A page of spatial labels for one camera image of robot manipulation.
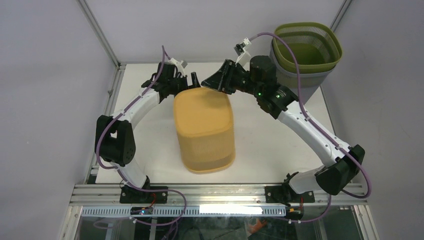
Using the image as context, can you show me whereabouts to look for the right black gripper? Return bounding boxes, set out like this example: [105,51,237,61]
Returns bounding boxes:
[200,59,263,97]

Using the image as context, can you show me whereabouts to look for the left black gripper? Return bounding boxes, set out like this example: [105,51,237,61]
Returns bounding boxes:
[167,72,205,102]

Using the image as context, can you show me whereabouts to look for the yellow plastic basket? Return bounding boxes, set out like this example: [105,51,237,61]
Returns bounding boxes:
[173,87,236,174]

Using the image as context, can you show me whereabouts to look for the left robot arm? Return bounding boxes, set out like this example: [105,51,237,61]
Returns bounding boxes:
[94,62,201,203]

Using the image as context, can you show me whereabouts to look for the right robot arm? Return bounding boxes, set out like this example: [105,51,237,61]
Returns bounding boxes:
[201,55,365,203]

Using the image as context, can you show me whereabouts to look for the green plastic basket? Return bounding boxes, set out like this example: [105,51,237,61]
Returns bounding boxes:
[272,22,343,74]

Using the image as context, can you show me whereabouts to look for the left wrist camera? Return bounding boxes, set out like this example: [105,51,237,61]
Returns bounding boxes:
[168,58,188,72]

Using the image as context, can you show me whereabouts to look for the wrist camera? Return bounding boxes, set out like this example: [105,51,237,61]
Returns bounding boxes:
[234,37,252,67]
[168,58,188,72]

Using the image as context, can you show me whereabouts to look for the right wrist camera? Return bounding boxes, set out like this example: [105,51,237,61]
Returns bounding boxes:
[234,37,252,67]

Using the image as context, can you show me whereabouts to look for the left aluminium corner post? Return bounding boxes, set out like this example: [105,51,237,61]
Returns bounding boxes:
[76,0,121,69]

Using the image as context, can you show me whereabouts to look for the aluminium corner post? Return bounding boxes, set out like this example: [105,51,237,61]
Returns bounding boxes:
[76,0,121,69]
[329,0,354,32]

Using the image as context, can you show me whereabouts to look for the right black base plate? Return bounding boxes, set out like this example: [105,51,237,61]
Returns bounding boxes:
[264,171,315,206]

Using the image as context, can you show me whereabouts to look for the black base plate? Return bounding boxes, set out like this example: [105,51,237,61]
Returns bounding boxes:
[264,171,315,206]
[119,181,169,204]

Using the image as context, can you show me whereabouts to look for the white slotted cable duct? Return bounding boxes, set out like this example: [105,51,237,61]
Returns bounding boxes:
[81,203,286,218]

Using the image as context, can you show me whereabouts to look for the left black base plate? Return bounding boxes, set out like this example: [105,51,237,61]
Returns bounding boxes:
[119,181,169,204]

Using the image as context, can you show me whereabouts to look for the right aluminium corner post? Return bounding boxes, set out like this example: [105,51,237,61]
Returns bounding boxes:
[329,0,354,32]

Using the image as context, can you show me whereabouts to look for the aluminium front rail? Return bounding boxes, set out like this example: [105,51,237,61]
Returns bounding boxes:
[69,183,368,207]

